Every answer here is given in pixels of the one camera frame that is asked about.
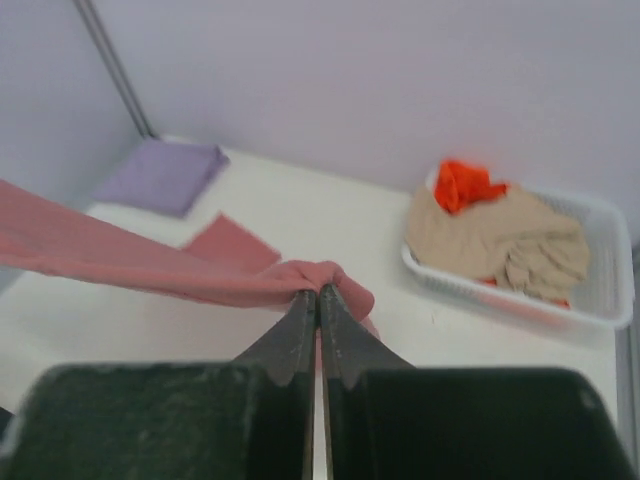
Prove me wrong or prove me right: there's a beige t shirt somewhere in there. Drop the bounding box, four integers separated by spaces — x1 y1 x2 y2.
405 186 590 303

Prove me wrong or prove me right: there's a white plastic basket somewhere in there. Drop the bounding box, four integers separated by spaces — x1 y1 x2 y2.
400 183 635 330

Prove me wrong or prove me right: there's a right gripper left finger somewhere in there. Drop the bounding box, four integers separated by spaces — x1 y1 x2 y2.
1 291 316 479

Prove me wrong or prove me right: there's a folded purple t shirt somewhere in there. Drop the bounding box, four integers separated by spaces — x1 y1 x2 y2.
92 139 230 218

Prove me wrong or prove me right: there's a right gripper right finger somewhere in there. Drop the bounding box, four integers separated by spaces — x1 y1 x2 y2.
319 285 636 479

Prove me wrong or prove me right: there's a pink t shirt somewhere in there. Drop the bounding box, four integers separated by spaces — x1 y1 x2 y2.
1 182 375 331

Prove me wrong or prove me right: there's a left aluminium frame post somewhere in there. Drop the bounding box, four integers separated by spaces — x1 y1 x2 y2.
72 0 156 137

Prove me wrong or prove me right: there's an orange t shirt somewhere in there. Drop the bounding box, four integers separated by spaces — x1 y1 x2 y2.
433 159 510 215

